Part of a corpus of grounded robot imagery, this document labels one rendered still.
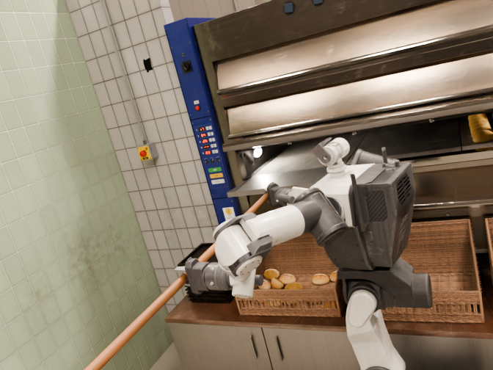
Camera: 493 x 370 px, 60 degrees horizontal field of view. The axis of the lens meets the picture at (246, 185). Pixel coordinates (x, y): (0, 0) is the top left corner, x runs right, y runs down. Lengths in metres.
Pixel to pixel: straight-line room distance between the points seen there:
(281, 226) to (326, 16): 1.38
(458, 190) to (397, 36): 0.80
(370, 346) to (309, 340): 0.62
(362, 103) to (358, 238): 1.03
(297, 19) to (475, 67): 0.86
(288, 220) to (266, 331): 1.24
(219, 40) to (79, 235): 1.41
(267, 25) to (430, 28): 0.78
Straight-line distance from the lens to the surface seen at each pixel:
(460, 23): 2.20
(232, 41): 2.45
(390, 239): 1.36
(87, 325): 2.86
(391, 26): 2.24
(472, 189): 2.35
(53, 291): 2.68
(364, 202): 1.33
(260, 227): 1.09
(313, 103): 2.33
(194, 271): 1.42
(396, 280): 1.50
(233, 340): 2.45
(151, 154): 2.79
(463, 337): 2.08
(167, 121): 2.73
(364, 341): 1.67
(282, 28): 2.34
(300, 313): 2.25
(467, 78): 2.23
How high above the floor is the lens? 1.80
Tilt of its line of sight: 15 degrees down
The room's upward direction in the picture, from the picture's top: 14 degrees counter-clockwise
